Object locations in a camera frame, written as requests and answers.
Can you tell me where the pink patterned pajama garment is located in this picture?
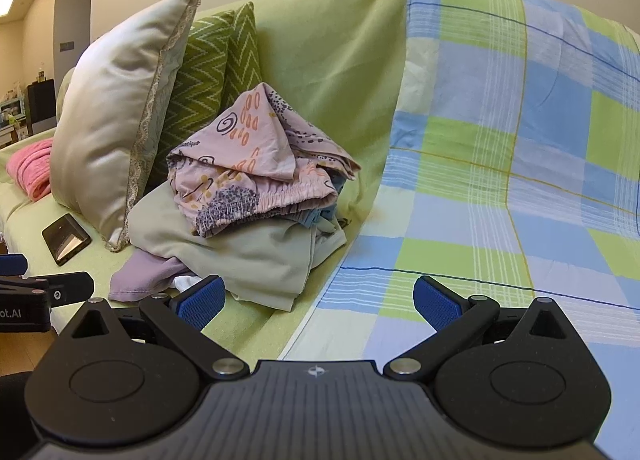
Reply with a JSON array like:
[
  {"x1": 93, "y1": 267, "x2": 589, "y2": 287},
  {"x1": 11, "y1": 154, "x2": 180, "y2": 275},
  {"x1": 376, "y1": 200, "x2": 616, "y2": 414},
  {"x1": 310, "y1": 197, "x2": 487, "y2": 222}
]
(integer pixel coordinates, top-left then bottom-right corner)
[{"x1": 166, "y1": 82, "x2": 360, "y2": 238}]

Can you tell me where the mauve purple garment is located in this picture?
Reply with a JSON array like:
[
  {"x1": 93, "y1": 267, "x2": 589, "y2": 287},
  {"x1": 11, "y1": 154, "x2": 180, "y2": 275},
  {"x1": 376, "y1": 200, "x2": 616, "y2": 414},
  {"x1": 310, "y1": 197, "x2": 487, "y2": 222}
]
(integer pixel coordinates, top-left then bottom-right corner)
[{"x1": 108, "y1": 250, "x2": 198, "y2": 303}]

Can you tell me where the pink knitted cloth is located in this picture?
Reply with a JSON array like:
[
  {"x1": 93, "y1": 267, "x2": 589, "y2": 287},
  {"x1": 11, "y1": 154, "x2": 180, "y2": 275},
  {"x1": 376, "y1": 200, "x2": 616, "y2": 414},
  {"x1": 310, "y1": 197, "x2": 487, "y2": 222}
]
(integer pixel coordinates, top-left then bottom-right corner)
[{"x1": 6, "y1": 138, "x2": 53, "y2": 202}]

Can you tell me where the cream satin pillow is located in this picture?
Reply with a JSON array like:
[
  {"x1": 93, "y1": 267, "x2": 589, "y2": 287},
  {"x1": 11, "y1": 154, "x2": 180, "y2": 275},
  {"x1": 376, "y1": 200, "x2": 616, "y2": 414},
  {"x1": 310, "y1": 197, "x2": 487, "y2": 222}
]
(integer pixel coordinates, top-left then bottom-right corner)
[{"x1": 51, "y1": 0, "x2": 201, "y2": 252}]

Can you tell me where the black background cabinet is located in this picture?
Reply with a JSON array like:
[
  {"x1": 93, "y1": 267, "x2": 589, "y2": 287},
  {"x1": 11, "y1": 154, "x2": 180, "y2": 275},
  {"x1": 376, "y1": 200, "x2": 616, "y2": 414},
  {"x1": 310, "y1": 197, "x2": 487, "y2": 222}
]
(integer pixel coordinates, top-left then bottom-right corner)
[{"x1": 26, "y1": 79, "x2": 56, "y2": 135}]

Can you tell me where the plaid blue green sheet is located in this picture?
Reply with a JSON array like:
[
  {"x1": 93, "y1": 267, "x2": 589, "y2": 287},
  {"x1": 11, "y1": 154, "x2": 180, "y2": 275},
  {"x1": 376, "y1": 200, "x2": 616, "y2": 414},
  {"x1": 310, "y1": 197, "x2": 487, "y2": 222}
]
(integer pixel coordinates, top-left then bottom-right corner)
[{"x1": 282, "y1": 0, "x2": 639, "y2": 459}]

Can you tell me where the beige grey folded garment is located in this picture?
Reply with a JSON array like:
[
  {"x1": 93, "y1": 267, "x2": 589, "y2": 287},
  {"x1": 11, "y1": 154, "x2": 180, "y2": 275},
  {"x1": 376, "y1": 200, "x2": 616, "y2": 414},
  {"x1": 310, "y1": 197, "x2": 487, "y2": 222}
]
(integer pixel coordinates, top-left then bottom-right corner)
[{"x1": 128, "y1": 183, "x2": 347, "y2": 311}]

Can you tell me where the green chevron pillow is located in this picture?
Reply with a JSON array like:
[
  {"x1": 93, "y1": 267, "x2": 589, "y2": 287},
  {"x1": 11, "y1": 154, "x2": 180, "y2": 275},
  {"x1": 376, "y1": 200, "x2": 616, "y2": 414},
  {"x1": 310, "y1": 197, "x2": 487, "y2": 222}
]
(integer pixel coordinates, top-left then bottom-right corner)
[{"x1": 146, "y1": 1, "x2": 262, "y2": 190}]

